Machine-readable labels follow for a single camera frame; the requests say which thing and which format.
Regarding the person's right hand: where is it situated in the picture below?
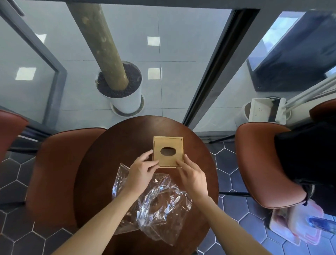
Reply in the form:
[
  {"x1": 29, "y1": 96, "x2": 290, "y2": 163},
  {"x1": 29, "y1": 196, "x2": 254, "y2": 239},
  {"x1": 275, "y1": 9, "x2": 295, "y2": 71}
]
[{"x1": 176, "y1": 154, "x2": 209, "y2": 202}]

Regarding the person's left hand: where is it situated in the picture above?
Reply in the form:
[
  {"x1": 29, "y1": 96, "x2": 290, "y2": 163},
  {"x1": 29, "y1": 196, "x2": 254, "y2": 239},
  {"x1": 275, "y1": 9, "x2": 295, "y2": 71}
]
[{"x1": 125, "y1": 150, "x2": 160, "y2": 196}]

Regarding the wooden tissue box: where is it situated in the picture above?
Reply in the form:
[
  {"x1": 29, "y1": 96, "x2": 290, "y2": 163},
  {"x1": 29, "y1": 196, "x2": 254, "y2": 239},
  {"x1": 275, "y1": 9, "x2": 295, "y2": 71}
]
[{"x1": 152, "y1": 136, "x2": 184, "y2": 169}]

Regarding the person's right forearm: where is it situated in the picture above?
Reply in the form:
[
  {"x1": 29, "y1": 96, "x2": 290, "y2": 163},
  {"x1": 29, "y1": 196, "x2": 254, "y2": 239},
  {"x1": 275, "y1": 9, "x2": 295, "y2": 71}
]
[{"x1": 193, "y1": 193, "x2": 266, "y2": 255}]

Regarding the person's left forearm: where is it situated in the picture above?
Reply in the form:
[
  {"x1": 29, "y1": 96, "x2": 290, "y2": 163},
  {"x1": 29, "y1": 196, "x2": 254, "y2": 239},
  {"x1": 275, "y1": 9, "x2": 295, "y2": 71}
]
[{"x1": 51, "y1": 188, "x2": 144, "y2": 255}]

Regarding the clear plastic bag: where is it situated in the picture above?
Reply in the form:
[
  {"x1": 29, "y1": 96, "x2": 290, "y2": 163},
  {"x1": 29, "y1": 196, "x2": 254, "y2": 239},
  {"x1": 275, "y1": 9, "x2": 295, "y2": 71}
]
[{"x1": 111, "y1": 163, "x2": 194, "y2": 246}]

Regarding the round brown wooden table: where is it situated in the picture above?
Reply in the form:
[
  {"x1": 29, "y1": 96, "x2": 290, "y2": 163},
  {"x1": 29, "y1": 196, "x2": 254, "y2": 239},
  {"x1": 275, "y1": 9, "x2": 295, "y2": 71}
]
[{"x1": 73, "y1": 115, "x2": 219, "y2": 255}]

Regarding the white plant pot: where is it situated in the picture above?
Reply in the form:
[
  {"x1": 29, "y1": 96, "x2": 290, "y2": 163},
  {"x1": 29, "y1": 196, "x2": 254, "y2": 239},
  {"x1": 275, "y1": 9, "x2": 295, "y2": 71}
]
[{"x1": 95, "y1": 61, "x2": 145, "y2": 117}]

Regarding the white waste bin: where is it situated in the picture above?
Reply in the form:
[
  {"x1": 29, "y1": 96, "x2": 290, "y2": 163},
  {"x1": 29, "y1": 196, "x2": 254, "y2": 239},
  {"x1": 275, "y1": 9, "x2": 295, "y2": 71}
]
[{"x1": 234, "y1": 101, "x2": 253, "y2": 128}]

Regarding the brown leather chair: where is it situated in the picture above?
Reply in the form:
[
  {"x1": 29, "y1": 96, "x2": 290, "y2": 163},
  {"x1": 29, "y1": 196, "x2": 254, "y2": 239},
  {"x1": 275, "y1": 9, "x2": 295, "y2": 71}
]
[
  {"x1": 26, "y1": 128, "x2": 107, "y2": 233},
  {"x1": 0, "y1": 109, "x2": 29, "y2": 161},
  {"x1": 235, "y1": 122, "x2": 308, "y2": 210},
  {"x1": 309, "y1": 99, "x2": 336, "y2": 122}
]

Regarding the white plastic storage box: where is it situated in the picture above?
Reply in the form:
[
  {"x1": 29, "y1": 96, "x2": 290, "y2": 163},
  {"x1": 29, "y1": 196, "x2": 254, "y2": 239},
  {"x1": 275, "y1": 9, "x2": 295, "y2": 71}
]
[{"x1": 270, "y1": 199, "x2": 325, "y2": 246}]

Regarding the tree trunk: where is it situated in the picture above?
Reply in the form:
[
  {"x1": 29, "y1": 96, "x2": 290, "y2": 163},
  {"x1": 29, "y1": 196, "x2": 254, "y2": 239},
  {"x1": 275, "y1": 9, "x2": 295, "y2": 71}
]
[{"x1": 67, "y1": 4, "x2": 130, "y2": 91}]

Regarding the black bag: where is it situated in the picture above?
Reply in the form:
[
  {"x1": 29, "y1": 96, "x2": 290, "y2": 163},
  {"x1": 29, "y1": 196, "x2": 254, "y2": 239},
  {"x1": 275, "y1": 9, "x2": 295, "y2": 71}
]
[{"x1": 274, "y1": 118, "x2": 336, "y2": 217}]

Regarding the dark grey glass door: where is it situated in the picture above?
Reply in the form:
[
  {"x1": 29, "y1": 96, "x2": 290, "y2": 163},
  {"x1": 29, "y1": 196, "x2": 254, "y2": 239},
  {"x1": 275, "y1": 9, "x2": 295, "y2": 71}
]
[{"x1": 0, "y1": 5, "x2": 68, "y2": 133}]

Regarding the white lamp pole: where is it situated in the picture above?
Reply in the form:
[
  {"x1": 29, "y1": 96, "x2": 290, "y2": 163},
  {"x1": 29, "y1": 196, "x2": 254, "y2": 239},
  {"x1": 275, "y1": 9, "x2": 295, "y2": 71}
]
[{"x1": 276, "y1": 76, "x2": 336, "y2": 124}]

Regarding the black cabinet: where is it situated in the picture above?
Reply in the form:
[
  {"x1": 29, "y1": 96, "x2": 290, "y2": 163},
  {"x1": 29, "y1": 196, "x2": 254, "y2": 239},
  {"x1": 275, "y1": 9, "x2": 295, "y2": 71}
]
[{"x1": 246, "y1": 10, "x2": 336, "y2": 92}]

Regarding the dark grey door frame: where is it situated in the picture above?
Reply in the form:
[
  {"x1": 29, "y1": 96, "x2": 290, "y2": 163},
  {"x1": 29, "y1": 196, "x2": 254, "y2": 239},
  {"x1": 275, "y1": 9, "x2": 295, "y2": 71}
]
[{"x1": 182, "y1": 9, "x2": 261, "y2": 131}]

